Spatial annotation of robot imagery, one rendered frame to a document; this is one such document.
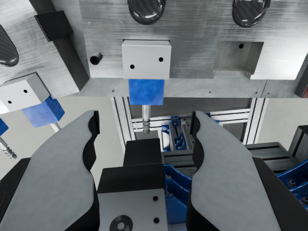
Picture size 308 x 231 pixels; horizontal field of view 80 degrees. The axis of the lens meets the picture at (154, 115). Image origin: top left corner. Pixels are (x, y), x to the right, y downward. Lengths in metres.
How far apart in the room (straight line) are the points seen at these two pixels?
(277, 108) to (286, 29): 1.32
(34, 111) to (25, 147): 1.43
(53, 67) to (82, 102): 1.04
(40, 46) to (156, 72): 0.16
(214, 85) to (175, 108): 0.71
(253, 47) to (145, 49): 0.14
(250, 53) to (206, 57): 0.07
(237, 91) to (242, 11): 0.17
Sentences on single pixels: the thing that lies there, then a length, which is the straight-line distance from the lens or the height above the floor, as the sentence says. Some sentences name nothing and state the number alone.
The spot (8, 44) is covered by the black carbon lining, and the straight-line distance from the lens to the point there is 0.32.
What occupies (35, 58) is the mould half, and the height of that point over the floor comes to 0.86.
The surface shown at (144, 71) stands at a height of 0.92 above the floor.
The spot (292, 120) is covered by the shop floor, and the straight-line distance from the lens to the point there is 1.70.
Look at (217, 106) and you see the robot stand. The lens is 1.10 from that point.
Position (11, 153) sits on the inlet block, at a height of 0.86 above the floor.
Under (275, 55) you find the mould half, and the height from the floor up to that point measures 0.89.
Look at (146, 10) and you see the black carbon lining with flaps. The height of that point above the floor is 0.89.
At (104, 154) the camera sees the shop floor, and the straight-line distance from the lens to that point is 1.57.
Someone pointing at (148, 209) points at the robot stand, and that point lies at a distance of 0.33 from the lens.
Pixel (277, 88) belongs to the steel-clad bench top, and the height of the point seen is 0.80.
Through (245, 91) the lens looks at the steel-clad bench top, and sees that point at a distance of 0.39.
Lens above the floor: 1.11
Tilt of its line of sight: 58 degrees down
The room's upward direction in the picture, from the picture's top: 177 degrees clockwise
